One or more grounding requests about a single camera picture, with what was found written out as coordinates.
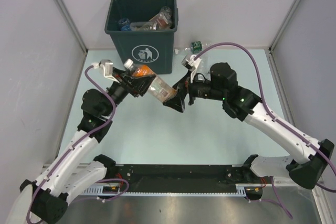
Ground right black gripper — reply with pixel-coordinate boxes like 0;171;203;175
163;69;226;113

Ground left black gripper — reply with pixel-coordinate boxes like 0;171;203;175
101;67;154;116

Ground orange tea bottle white cap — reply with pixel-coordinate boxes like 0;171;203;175
124;59;177;103

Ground blue label water bottle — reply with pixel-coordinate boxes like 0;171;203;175
118;18;131;31

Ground large clear bottle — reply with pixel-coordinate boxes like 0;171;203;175
149;6;173;30

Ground clear cup silver base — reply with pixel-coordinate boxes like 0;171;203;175
130;22;158;31

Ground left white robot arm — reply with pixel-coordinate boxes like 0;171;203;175
20;66;156;223

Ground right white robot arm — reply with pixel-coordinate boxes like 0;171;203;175
163;62;334;189

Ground dark green plastic bin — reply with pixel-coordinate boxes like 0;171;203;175
104;0;178;74

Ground clear bottle white cap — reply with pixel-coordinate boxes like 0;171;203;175
196;54;209;81

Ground green label clear bottle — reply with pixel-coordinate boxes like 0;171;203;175
173;41;211;55

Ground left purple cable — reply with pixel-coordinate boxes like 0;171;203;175
27;63;130;221

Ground purple cable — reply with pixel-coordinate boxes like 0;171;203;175
27;63;130;221
194;41;336;220

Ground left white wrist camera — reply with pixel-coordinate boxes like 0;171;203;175
91;59;119;82

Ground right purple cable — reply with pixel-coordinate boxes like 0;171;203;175
194;41;336;220

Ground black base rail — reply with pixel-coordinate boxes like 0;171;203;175
89;163;263;196

